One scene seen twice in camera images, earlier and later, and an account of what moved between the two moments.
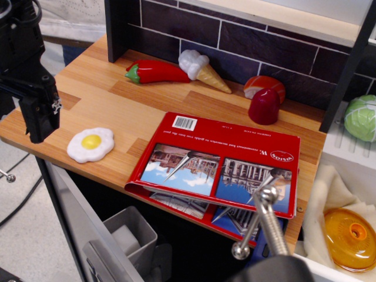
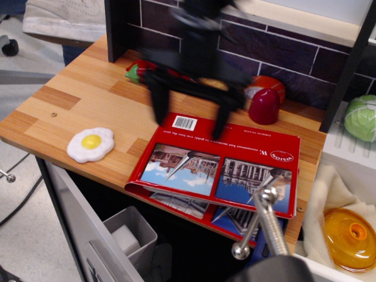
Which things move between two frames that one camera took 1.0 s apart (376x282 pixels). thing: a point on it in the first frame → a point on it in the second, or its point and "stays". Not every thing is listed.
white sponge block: (126, 240) stays
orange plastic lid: (351, 239) stays
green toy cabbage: (360, 118) stays
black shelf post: (351, 70) stays
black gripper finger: (41, 116) → (160, 91)
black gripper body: (23, 76) → (208, 70)
